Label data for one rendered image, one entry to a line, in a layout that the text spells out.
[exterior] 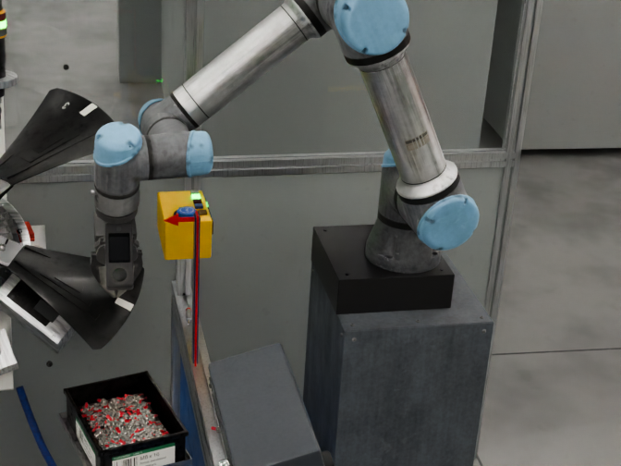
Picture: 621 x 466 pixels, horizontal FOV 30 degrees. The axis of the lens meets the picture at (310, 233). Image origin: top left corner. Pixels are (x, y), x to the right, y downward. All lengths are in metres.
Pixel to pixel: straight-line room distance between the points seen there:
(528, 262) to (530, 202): 0.61
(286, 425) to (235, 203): 1.53
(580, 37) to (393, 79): 3.80
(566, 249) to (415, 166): 2.97
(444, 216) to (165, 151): 0.51
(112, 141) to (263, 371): 0.49
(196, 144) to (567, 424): 2.20
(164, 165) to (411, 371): 0.69
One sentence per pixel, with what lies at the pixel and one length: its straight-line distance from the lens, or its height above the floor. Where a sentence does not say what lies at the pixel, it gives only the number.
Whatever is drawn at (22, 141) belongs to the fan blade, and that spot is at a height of 1.29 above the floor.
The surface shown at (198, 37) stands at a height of 1.32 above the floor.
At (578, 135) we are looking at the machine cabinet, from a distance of 5.90.
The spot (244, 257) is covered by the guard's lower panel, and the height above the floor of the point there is 0.72.
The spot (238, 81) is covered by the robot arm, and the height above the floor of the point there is 1.47.
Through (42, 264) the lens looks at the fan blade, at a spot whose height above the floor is 1.13.
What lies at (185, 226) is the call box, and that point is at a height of 1.06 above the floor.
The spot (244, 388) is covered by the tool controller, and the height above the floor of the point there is 1.24.
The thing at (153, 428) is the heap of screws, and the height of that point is 0.85.
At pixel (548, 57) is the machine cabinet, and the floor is 0.52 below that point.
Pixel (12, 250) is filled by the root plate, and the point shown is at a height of 1.14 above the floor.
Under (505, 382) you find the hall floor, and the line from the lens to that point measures 3.99.
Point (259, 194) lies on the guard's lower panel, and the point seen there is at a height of 0.90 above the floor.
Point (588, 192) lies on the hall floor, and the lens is 5.57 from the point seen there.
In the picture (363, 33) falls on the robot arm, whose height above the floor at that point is 1.60.
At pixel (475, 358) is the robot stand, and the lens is 2.32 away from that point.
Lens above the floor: 2.12
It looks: 26 degrees down
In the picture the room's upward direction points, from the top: 4 degrees clockwise
